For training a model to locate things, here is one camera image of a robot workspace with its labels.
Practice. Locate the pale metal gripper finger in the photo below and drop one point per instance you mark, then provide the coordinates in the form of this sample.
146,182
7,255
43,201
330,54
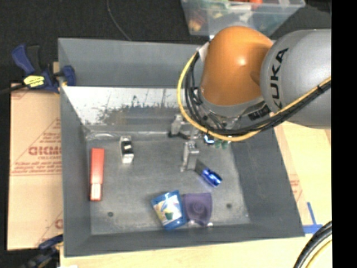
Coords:
190,153
176,125

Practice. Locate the shiny blue metallic object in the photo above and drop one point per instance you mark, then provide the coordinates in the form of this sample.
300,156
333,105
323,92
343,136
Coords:
210,175

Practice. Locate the grey metal bin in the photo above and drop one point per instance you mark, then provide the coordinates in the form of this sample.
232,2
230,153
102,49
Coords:
156,172

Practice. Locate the silver and black small box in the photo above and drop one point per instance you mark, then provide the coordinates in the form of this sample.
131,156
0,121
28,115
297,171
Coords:
126,149

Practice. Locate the blue printed packet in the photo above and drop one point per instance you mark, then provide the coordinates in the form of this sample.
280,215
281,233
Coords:
168,209

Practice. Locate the red-brown flat block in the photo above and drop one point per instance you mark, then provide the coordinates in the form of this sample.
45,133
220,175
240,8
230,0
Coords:
96,172

